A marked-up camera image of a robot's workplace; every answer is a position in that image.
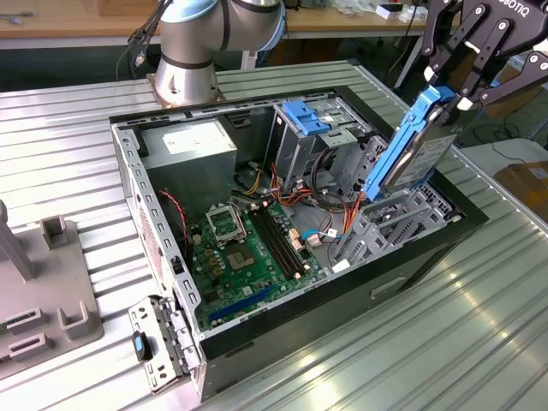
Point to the grey parts rack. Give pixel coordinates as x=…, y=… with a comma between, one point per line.
x=51, y=274

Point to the black RAM slot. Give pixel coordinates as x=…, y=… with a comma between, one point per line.
x=282, y=240
x=272, y=244

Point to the black and blue latch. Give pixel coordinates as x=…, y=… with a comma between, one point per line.
x=139, y=344

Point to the grey power supply unit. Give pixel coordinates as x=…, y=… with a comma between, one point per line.
x=192, y=180

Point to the silver hinged slot bracket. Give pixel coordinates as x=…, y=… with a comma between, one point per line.
x=147, y=310

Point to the green motherboard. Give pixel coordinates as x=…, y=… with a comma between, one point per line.
x=240, y=287

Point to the large brown cardboard box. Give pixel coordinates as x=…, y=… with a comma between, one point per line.
x=514, y=107

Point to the white paper label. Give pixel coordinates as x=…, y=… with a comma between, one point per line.
x=341, y=267

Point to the small white box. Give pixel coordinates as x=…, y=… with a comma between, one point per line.
x=411, y=16

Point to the black open PC case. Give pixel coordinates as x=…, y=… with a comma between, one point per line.
x=299, y=334

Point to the grey metal disk bay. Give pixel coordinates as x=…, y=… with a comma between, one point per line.
x=377, y=240

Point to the white box black lid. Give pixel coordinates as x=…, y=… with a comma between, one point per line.
x=385, y=15

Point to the white side table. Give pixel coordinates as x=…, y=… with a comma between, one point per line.
x=531, y=150

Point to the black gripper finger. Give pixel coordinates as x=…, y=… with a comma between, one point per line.
x=434, y=47
x=488, y=55

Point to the hard disk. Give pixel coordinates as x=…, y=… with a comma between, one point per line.
x=419, y=164

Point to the brown labelled cardboard box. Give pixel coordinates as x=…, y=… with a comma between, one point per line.
x=522, y=188

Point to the blue expansion slot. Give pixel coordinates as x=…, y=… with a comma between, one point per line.
x=242, y=304

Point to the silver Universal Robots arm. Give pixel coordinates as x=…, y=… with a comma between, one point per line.
x=184, y=43

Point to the grey metal drive cage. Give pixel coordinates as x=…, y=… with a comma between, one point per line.
x=295, y=150

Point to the wooden desk white frame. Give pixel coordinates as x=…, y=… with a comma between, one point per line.
x=64, y=25

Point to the blue plastic drive latch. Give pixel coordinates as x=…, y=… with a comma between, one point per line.
x=306, y=117

